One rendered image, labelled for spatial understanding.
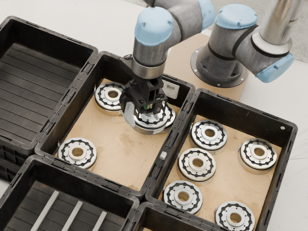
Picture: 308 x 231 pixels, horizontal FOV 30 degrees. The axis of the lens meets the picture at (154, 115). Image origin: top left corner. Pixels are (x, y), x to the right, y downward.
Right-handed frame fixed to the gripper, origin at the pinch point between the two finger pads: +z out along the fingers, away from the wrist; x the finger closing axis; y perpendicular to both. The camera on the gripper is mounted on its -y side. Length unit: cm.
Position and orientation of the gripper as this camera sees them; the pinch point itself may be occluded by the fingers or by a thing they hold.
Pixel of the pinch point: (136, 115)
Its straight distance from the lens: 145.0
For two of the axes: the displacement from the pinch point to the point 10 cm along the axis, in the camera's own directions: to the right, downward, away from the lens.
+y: 3.9, 7.6, -5.2
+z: -1.1, 6.0, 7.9
